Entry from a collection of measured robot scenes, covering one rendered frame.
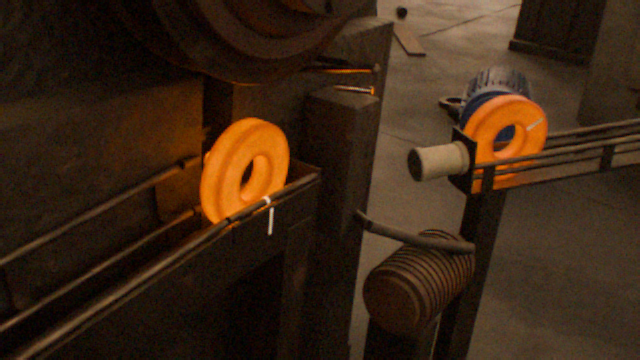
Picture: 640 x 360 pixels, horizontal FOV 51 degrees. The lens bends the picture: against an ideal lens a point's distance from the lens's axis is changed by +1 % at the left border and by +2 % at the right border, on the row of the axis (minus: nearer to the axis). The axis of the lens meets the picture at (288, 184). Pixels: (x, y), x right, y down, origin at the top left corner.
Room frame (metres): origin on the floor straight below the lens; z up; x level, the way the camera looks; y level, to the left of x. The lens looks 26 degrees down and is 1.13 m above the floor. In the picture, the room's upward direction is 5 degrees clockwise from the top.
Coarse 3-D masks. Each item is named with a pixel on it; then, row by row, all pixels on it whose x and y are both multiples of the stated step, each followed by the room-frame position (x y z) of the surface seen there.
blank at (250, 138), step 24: (240, 120) 0.82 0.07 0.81; (216, 144) 0.78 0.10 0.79; (240, 144) 0.78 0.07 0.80; (264, 144) 0.82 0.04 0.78; (216, 168) 0.76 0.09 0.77; (240, 168) 0.78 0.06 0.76; (264, 168) 0.84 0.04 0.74; (216, 192) 0.75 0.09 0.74; (240, 192) 0.83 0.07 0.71; (264, 192) 0.83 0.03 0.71; (216, 216) 0.76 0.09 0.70
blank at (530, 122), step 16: (512, 96) 1.12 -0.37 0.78; (480, 112) 1.10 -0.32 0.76; (496, 112) 1.09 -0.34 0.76; (512, 112) 1.10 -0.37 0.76; (528, 112) 1.12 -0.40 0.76; (464, 128) 1.11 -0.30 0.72; (480, 128) 1.08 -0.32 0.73; (496, 128) 1.10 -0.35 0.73; (528, 128) 1.12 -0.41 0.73; (544, 128) 1.13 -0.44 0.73; (480, 144) 1.09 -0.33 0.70; (512, 144) 1.14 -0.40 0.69; (528, 144) 1.12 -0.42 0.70; (480, 160) 1.09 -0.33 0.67; (496, 176) 1.10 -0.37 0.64; (512, 176) 1.12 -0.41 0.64
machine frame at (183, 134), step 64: (0, 0) 0.67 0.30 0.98; (64, 0) 0.73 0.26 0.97; (0, 64) 0.66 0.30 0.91; (64, 64) 0.72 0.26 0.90; (128, 64) 0.80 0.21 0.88; (320, 64) 1.05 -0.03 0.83; (384, 64) 1.23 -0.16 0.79; (0, 128) 0.60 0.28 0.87; (64, 128) 0.65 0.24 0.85; (128, 128) 0.72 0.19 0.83; (192, 128) 0.81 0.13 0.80; (0, 192) 0.59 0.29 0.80; (64, 192) 0.65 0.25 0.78; (192, 192) 0.81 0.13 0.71; (0, 256) 0.58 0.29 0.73; (64, 256) 0.64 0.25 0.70; (320, 256) 1.10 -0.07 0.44; (0, 320) 0.58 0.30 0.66; (192, 320) 0.82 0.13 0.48; (320, 320) 1.13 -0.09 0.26
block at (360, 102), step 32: (320, 96) 1.00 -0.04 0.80; (352, 96) 1.00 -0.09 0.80; (320, 128) 0.99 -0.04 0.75; (352, 128) 0.96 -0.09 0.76; (320, 160) 0.98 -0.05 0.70; (352, 160) 0.96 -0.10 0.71; (320, 192) 0.98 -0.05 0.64; (352, 192) 0.97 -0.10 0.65; (320, 224) 0.97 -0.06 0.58; (352, 224) 0.98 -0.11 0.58
